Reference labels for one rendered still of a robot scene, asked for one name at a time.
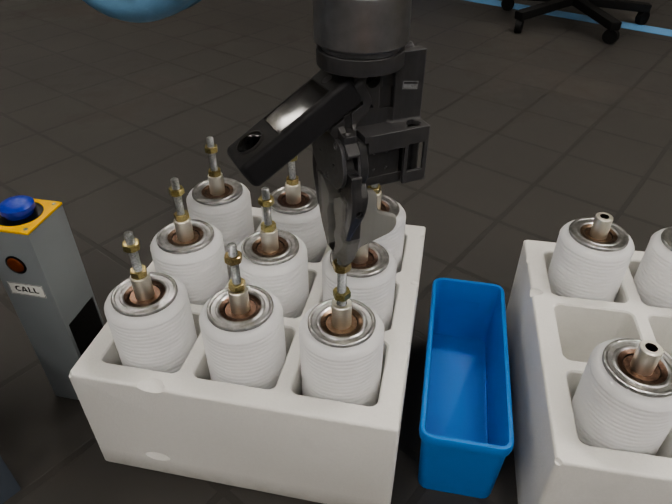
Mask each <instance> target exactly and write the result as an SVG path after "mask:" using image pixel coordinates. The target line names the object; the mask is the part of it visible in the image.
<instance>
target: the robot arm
mask: <svg viewBox="0 0 672 504"><path fill-rule="evenodd" d="M83 1H84V2H85V3H86V4H88V5H89V6H91V7H92V8H94V9H95V10H97V11H98V12H100V13H103V14H105V15H107V16H109V17H112V18H115V19H118V20H121V21H126V22H133V23H146V22H153V21H157V20H161V19H164V18H166V17H169V16H172V15H174V14H177V13H179V12H180V11H182V10H185V9H187V8H190V7H192V6H193V5H195V4H197V3H198V2H200V1H201V0H83ZM411 6H412V0H313V34H314V41H315V42H316V43H317V44H316V64H317V66H318V67H319V68H320V69H321V70H320V71H319V72H318V73H316V74H315V75H314V76H313V77H312V78H310V79H309V80H308V81H307V82H306V83H304V84H303V85H302V86H301V87H300V88H298V89H297V90H296V91H295V92H294V93H292V94H291V95H290V96H289V97H288V98H286V99H285V100H284V101H283V102H282V103H280V104H279V105H278V106H277V107H276V108H274V109H273V110H272V111H271V112H269V113H268V114H267V115H266V116H265V117H263V118H262V119H261V120H260V121H259V122H257V123H256V124H255V125H254V126H253V127H251V128H250V129H249V130H248V131H247V132H245V133H244V134H243V135H242V136H241V137H239V138H238V139H237V140H236V141H235V142H233V143H232V144H231V145H230V146H229V147H228V149H227V153H228V156H229V157H230V158H231V160H232V161H233V162H234V164H235V165H236V167H237V168H238V169H239V171H240V172H241V173H242V175H243V176H244V177H245V178H246V179H247V180H248V181H249V182H250V184H252V185H253V186H256V187H258V186H261V185H262V184H263V183H265V182H266V181H267V180H268V179H269V178H271V177H272V176H273V175H274V174H275V173H277V172H278V171H279V170H280V169H281V168H283V167H284V166H285V165H286V164H287V163H289V162H290V161H291V160H292V159H293V158H295V157H296V156H297V155H298V154H299V153H301V152H302V151H303V150H304V149H305V148H307V147H308V146H309V145H310V144H311V143H312V147H313V174H314V181H315V188H316V194H317V201H318V204H319V208H320V214H321V219H322V224H323V228H324V232H325V236H326V240H327V244H328V246H329V247H330V248H331V250H332V251H333V252H334V254H335V256H336V257H337V258H338V260H339V261H340V262H341V264H342V265H343V266H347V265H349V264H350V263H351V262H352V261H353V260H354V258H355V256H356V252H357V251H358V249H359V248H360V247H362V246H364V245H366V244H368V243H370V242H372V241H374V240H376V239H378V238H380V237H382V236H384V235H386V234H388V233H390V232H391V231H392V230H393V229H394V228H395V226H396V216H395V214H393V213H390V212H386V211H382V210H379V209H378V208H377V194H376V192H375V191H374V190H373V189H371V188H366V186H369V185H373V184H378V183H379V184H380V185H384V184H388V183H393V182H397V181H400V179H401V183H402V184H403V183H407V182H412V181H416V180H421V179H424V177H425V168H426V159H427V150H428V141H429V132H430V125H429V124H428V123H426V122H425V121H424V120H423V119H421V116H420V114H421V104H422V94H423V83H424V73H425V63H426V53H427V48H425V47H423V46H420V45H418V46H415V45H414V44H413V42H412V41H411V40H410V39H409V33H410V20H411ZM417 125H418V126H417ZM420 142H423V147H422V157H421V166H420V167H418V168H417V159H418V149H419V143H420Z"/></svg>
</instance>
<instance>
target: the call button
mask: <svg viewBox="0 0 672 504"><path fill-rule="evenodd" d="M35 206H36V205H35V202H34V199H33V198H32V197H30V196H25V195H18V196H13V197H10V198H7V199H5V200H4V201H2V202H1V203H0V215H1V216H2V217H5V218H6V219H7V220H11V221H16V220H21V219H25V218H27V217H29V216H30V215H31V214H32V213H33V212H34V208H35Z"/></svg>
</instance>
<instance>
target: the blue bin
mask: <svg viewBox="0 0 672 504"><path fill-rule="evenodd" d="M421 400H422V404H421V415H420V424H419V435H420V438H421V446H420V458H419V470H418V482H419V484H420V485H421V486H422V487H423V488H426V489H431V490H437V491H442V492H448V493H454V494H459V495H465V496H470V497H476V498H487V497H488V496H489V495H490V494H491V492H492V489H493V487H494V484H495V482H496V479H497V477H498V475H499V472H500V470H501V467H502V465H503V462H504V460H505V458H506V456H508V455H509V454H510V453H511V452H512V450H513V447H514V428H513V413H512V398H511V382H510V367H509V352H508V337H507V321H506V306H505V292H504V289H503V288H502V287H501V286H499V285H496V284H491V283H483V282H474V281H466V280H458V279H450V278H438V279H435V280H434V281H433V284H432V293H431V304H430V315H429V323H428V337H427V345H426V360H425V368H424V382H423V392H422V399H421Z"/></svg>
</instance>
